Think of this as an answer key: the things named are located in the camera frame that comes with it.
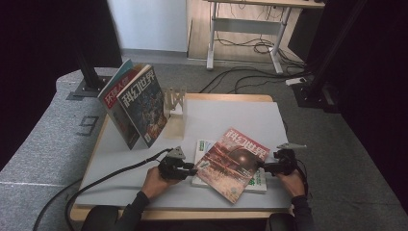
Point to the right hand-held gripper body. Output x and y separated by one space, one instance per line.
285 162

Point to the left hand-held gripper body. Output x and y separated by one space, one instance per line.
170 168

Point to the red-brown cover magazine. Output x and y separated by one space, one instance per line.
231 163

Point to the clear acrylic magazine rack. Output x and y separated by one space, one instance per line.
176 125

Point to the dark blue lava-pattern magazine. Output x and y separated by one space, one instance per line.
144 106

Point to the grey portrait magazine red banner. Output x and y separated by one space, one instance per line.
114 96

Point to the person's left hand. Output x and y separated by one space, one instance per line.
154 184

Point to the person's right hand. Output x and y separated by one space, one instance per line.
293 184

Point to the person's right leg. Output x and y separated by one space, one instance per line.
280 224

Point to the person's leg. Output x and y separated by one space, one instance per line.
280 224
102 219

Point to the black slanted metal stand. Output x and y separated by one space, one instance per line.
316 93

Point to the white power strip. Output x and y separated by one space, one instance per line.
295 81

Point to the person's left leg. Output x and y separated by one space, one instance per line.
102 219

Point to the black metal stand square base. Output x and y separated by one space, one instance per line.
86 85

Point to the black curtain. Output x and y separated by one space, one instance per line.
32 64
385 96

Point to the white-legged desk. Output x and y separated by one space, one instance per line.
247 26

